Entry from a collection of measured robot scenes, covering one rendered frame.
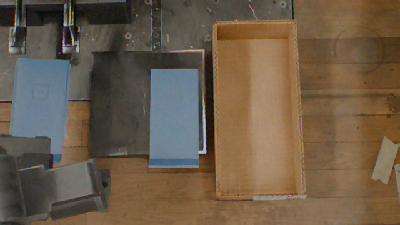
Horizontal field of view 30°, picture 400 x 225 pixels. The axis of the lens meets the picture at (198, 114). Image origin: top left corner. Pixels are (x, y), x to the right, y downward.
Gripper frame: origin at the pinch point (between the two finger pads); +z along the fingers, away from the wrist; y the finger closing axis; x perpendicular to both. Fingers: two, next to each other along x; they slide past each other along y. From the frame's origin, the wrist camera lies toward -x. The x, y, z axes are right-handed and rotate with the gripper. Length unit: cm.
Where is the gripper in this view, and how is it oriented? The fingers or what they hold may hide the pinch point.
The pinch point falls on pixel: (31, 157)
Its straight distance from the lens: 102.5
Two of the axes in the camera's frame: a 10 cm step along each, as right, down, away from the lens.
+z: -0.9, -2.2, 9.7
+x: -9.9, -0.4, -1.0
